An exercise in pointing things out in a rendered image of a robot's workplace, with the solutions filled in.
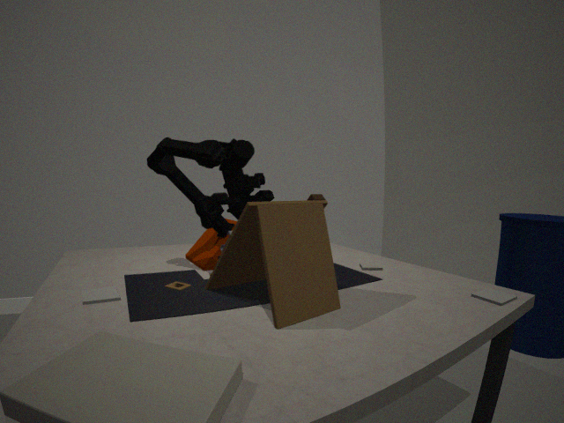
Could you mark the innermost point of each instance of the tan tile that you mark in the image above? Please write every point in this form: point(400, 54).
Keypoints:
point(177, 285)

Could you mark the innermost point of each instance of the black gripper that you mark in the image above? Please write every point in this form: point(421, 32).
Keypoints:
point(236, 201)

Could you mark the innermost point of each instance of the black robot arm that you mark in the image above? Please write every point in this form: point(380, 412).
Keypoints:
point(232, 158)

